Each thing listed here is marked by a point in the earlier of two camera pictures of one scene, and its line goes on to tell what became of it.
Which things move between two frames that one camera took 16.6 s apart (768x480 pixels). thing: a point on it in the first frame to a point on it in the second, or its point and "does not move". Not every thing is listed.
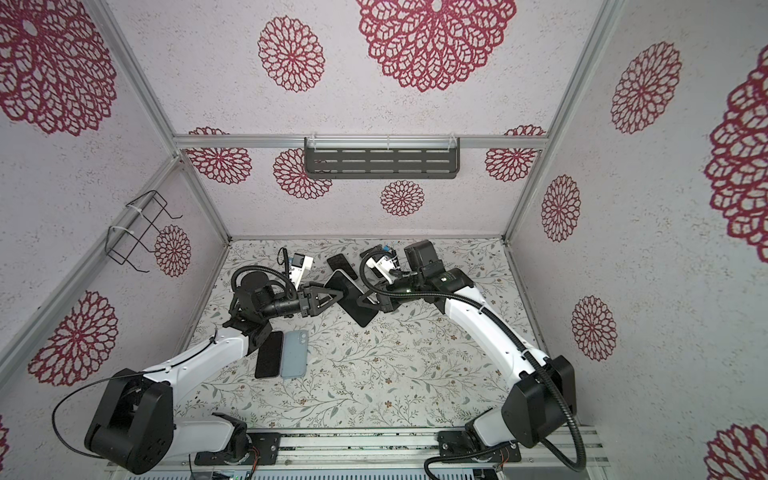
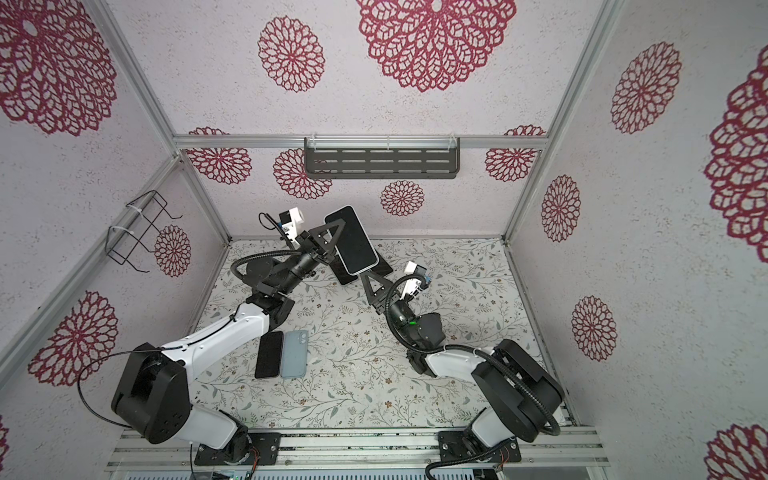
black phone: (350, 296) to (353, 244)
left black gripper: (308, 303) to (306, 242)
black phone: (270, 356) does not move
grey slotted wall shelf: (382, 157) does not move
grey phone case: (294, 354) does not move
